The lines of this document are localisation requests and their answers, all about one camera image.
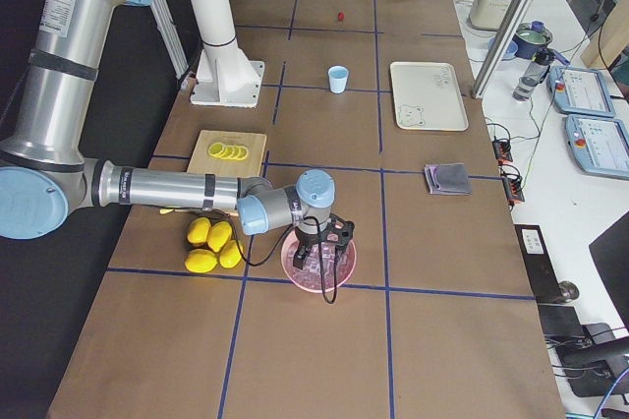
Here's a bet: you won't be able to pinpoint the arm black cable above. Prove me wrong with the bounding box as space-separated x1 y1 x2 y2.
230 211 345 305

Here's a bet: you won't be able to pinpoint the cream toaster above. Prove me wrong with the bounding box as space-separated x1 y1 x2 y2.
469 0 512 31

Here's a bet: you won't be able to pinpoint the pile of clear ice cubes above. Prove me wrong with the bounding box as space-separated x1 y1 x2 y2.
286 239 352 288

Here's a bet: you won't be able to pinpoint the aluminium frame post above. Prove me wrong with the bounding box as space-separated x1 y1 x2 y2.
471 0 533 98

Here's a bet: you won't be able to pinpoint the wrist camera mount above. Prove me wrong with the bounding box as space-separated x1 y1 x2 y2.
325 213 355 253

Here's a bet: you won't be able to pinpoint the black power strip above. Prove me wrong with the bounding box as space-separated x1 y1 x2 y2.
514 224 562 304

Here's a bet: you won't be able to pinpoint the cream bear tray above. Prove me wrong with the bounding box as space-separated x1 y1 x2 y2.
389 61 469 132

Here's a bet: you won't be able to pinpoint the clear water bottle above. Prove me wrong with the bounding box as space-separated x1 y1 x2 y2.
512 48 555 101

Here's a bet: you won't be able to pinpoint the far teach pendant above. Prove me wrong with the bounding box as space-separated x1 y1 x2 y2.
547 65 615 118

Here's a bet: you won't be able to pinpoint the pink bowl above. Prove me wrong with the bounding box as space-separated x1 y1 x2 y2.
280 227 358 295

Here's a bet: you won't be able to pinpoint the dark blue saucepan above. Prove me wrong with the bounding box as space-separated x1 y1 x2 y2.
513 21 570 65

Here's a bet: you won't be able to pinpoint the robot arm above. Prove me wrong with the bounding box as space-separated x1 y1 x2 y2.
1 0 352 267

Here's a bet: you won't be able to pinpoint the black usb hub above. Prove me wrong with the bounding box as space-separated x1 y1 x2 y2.
492 139 525 208

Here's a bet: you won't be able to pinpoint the near teach pendant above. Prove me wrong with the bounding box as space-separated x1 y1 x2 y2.
564 114 628 180

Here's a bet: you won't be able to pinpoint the blue bowl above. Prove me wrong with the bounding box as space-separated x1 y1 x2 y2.
487 37 519 61

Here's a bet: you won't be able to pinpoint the lemon bottom left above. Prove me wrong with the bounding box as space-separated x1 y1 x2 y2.
185 248 218 273

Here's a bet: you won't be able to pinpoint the lemon bottom right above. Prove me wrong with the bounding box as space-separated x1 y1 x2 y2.
218 240 243 269

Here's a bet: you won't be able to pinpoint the light blue cup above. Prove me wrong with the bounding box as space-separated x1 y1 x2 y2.
327 65 349 94

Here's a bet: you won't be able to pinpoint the grey purple folded cloth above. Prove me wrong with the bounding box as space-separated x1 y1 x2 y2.
425 163 472 195

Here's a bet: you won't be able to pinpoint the teach pendant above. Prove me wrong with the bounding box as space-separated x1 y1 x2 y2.
564 114 628 180
547 65 615 118

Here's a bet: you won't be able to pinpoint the yellow plastic knife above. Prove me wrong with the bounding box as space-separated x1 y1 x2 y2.
158 208 198 215

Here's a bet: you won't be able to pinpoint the yellow lemon slices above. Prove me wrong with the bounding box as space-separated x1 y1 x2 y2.
207 142 250 161

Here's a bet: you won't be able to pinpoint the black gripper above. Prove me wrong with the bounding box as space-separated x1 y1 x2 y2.
292 217 328 269

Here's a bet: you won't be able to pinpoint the white pedestal column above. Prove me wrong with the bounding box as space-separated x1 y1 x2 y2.
191 0 265 108

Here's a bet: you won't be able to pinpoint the lemon top right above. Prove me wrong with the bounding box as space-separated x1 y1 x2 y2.
206 221 233 252

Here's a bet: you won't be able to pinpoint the wooden cutting board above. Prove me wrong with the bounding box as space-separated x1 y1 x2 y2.
187 130 266 177

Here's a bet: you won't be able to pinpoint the lemon top left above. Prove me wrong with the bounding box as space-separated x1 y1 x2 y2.
187 216 211 247

